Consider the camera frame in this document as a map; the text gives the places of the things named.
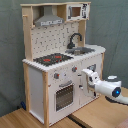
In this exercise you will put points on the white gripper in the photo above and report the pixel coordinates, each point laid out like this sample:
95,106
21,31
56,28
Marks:
91,78

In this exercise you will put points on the white oven door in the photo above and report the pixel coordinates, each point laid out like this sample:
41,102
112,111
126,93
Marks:
63,97

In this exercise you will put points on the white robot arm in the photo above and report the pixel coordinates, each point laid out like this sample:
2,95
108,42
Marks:
111,88

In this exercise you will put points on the wooden toy kitchen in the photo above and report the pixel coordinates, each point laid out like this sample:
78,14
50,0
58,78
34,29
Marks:
45,40

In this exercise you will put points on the right red oven knob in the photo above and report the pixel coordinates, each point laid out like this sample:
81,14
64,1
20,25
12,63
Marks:
74,69

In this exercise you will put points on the red oven knob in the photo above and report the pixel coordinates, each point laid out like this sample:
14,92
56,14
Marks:
74,69
56,76

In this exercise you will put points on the grey toy sink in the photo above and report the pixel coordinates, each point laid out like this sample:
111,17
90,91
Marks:
79,51

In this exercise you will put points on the left red oven knob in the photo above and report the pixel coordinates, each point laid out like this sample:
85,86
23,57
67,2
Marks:
56,76

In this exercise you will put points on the black toy faucet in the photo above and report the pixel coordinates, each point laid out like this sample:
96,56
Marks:
73,40

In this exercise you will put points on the black stovetop red burners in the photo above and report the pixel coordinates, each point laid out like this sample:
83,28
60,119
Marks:
52,59

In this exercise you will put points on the toy microwave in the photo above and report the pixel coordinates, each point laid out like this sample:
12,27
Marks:
77,11

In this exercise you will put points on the grey range hood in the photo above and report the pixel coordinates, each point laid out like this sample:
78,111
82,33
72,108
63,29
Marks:
48,18

